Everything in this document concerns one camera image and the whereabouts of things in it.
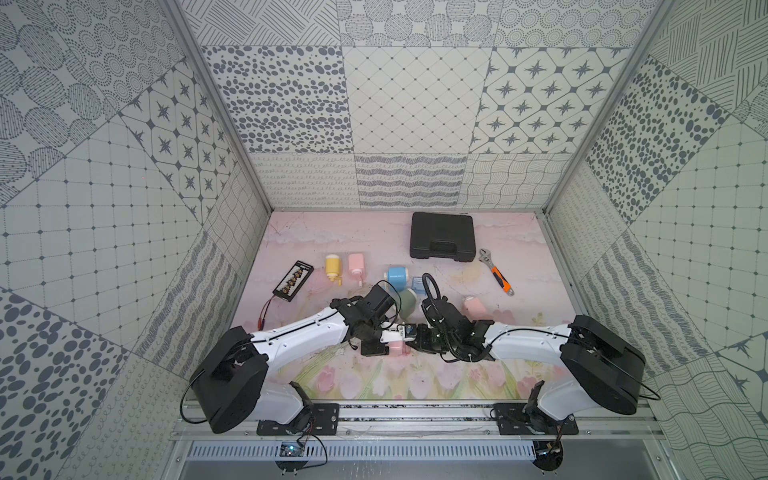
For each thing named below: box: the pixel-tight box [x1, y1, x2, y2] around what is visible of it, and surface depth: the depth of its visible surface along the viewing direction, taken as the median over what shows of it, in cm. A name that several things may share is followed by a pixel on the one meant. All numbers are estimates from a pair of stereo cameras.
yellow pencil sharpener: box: [326, 254, 342, 286], surface depth 97 cm
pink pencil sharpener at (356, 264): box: [348, 253, 364, 287], surface depth 100 cm
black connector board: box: [272, 260, 315, 302], surface depth 100 cm
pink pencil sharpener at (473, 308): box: [462, 296, 494, 321], surface depth 89 cm
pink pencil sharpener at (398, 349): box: [388, 341, 411, 357], surface depth 81 cm
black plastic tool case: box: [410, 212, 477, 262], surface depth 109 cm
